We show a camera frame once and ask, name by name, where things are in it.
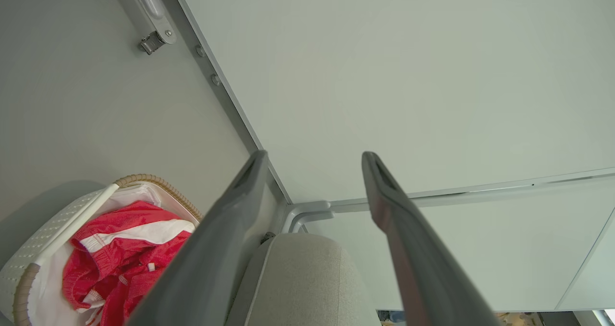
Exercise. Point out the red white striped shorts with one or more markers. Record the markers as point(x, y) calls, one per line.
point(125, 215)

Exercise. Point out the grey wall base rail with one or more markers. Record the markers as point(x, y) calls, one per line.
point(223, 93)

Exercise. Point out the white laundry basket tan rim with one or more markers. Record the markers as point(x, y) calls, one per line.
point(33, 249)

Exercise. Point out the grey upholstered chair seat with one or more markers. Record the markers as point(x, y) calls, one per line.
point(307, 283)

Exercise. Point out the grey metal caster leg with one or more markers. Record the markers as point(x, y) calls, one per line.
point(153, 14)

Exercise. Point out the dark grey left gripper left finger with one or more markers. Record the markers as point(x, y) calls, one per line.
point(211, 249)

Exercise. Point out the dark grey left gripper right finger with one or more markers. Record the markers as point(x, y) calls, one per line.
point(418, 259)

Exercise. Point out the plain red garment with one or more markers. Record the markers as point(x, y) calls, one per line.
point(125, 278)

